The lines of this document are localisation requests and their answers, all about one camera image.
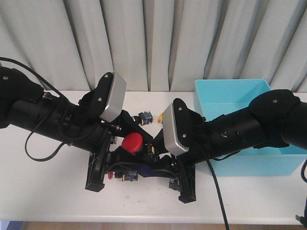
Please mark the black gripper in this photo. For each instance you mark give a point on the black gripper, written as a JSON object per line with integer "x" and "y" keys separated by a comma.
{"x": 155, "y": 166}
{"x": 95, "y": 133}

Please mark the green button near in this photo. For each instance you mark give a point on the green button near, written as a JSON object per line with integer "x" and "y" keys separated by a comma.
{"x": 174, "y": 184}

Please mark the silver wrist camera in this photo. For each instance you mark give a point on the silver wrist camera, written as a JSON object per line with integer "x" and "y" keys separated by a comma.
{"x": 177, "y": 128}
{"x": 107, "y": 101}

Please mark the light blue plastic box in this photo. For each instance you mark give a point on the light blue plastic box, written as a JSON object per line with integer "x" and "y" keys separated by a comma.
{"x": 213, "y": 98}

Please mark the yellow button lying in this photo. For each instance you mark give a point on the yellow button lying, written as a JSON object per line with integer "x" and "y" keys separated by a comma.
{"x": 160, "y": 119}

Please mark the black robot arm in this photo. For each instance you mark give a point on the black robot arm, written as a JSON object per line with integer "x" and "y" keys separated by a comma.
{"x": 275, "y": 119}
{"x": 25, "y": 104}

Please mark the grey curtain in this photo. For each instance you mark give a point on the grey curtain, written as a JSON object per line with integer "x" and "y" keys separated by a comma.
{"x": 158, "y": 45}

